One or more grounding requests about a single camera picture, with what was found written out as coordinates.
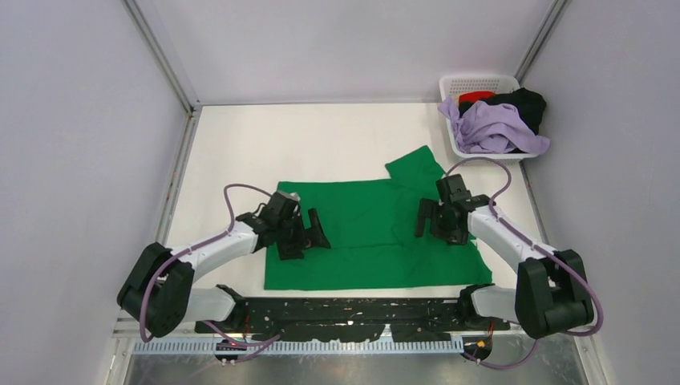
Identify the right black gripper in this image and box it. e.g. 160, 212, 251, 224
415, 197, 468, 246

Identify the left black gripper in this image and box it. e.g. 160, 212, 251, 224
276, 208, 328, 260

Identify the green t shirt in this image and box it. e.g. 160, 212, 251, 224
264, 146, 492, 290

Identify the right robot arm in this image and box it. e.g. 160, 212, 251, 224
415, 174, 596, 339

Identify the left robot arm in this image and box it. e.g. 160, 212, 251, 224
116, 190, 331, 342

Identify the lavender t shirt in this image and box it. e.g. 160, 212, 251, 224
438, 97, 550, 155

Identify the red t shirt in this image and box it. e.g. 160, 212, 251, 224
458, 90, 496, 104

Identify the white laundry basket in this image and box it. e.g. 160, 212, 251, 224
439, 73, 538, 164

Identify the black t shirt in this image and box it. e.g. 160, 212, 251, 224
458, 87, 547, 135

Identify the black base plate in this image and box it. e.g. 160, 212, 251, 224
215, 298, 510, 342

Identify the left corner frame post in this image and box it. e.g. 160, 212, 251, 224
122, 0, 201, 116

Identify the corner frame post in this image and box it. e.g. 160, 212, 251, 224
514, 0, 571, 83
122, 0, 201, 116

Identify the slotted cable duct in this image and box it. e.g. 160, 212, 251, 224
132, 336, 463, 356

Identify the right corner frame post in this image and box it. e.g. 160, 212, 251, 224
514, 0, 571, 83

